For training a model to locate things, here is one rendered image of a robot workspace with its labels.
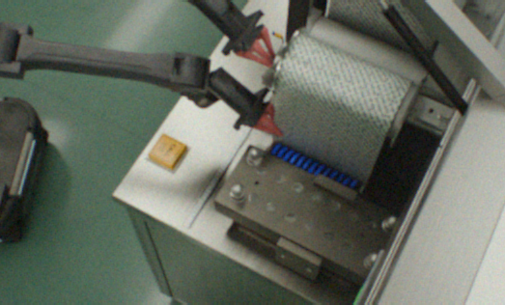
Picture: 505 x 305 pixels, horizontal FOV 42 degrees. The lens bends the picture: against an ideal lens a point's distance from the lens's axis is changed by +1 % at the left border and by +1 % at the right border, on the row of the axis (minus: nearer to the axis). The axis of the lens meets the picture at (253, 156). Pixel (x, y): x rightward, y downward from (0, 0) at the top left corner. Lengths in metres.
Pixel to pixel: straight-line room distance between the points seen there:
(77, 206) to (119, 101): 0.49
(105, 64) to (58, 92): 1.52
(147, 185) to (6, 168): 0.97
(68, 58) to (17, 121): 1.19
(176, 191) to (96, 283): 0.98
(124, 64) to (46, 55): 0.15
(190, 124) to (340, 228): 0.49
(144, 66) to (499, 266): 0.78
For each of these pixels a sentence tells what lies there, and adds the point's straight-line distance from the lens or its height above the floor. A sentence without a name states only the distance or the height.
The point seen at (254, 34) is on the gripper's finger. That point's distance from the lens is 1.32.
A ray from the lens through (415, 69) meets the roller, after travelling 1.39.
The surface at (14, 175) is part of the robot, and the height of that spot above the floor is 0.24.
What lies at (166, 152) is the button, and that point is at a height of 0.92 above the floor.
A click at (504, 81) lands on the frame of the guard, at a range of 0.84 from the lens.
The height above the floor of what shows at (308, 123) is 1.17.
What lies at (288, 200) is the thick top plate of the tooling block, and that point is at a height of 1.03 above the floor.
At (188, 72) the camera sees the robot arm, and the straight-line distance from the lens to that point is 1.37.
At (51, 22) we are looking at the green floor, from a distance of 3.12.
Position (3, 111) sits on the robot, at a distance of 2.61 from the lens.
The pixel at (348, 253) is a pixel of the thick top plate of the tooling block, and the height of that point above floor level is 1.03.
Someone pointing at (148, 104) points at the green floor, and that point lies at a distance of 2.78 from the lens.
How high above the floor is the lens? 2.34
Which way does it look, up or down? 63 degrees down
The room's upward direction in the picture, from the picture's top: 1 degrees clockwise
